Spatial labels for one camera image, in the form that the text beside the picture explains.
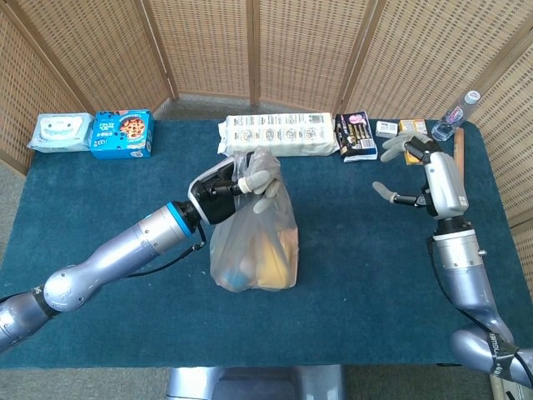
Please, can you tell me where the yellow sponge block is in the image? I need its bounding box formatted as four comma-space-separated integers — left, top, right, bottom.
256, 239, 292, 289

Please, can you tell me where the white cup with blue label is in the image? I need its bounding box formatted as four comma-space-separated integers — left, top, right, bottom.
222, 257, 253, 292

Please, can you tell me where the rattan folding screen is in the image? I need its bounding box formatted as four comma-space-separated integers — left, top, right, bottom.
0, 0, 533, 268

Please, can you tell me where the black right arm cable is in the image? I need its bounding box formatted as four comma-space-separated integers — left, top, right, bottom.
426, 236, 455, 305

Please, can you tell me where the long white tissue pack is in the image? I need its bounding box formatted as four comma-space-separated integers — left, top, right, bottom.
216, 112, 339, 158

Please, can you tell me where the black snack packet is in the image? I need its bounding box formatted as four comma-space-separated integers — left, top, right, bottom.
335, 110, 379, 163

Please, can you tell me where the yellow cardboard box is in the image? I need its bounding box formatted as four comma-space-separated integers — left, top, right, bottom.
398, 118, 429, 167

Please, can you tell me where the light blue wet wipes pack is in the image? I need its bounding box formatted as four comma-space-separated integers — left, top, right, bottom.
27, 112, 95, 153

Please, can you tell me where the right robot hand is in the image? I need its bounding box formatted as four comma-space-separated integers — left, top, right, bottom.
372, 132, 470, 221

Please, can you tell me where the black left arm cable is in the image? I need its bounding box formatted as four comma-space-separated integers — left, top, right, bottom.
124, 222, 208, 279

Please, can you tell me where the clear water bottle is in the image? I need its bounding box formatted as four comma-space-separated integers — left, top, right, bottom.
431, 90, 481, 142

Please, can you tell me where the blue cookie box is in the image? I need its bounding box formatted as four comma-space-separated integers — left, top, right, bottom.
90, 109, 155, 160

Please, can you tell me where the blue table cloth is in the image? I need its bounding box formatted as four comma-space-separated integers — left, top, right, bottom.
0, 119, 521, 370

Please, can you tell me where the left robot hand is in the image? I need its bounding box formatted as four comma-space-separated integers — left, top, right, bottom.
187, 150, 283, 226

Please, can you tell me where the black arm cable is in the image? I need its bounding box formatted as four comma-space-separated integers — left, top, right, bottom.
426, 236, 455, 305
124, 222, 208, 279

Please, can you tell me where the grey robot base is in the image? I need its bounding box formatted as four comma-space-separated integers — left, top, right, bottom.
166, 365, 346, 400

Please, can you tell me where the small white box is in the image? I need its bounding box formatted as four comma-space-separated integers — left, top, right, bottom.
376, 120, 399, 139

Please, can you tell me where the brown wooden stick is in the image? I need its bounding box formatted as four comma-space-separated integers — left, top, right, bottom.
453, 127, 466, 176

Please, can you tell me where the clear plastic bag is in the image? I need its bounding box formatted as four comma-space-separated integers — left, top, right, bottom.
209, 146, 300, 293

